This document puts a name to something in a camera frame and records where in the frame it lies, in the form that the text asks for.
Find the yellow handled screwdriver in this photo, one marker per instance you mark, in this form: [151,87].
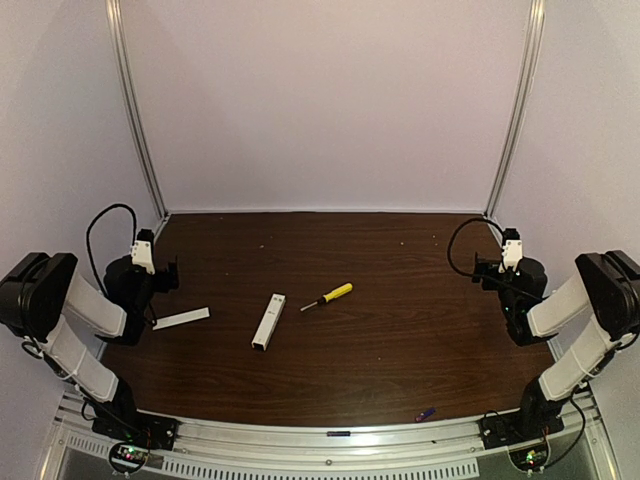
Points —
[329,296]

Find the white remote control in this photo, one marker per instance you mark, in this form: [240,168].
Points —
[268,322]

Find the left aluminium frame post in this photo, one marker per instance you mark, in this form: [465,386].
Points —
[123,66]

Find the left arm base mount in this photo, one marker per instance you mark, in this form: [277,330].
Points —
[151,431]

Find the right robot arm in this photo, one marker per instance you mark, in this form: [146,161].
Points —
[604,290]

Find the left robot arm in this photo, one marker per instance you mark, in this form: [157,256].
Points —
[41,293]

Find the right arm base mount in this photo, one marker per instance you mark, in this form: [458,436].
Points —
[499,430]

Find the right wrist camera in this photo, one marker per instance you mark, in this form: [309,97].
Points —
[511,250]

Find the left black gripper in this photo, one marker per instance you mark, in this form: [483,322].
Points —
[166,276]

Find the front aluminium rail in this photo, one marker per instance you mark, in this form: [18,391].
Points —
[446,449]

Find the aluminium frame post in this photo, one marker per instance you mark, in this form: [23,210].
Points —
[123,66]
[529,61]

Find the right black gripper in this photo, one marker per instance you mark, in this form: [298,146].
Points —
[483,270]

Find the white remote battery cover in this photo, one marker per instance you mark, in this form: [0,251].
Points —
[182,318]

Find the right aluminium frame post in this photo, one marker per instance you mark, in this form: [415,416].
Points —
[529,61]

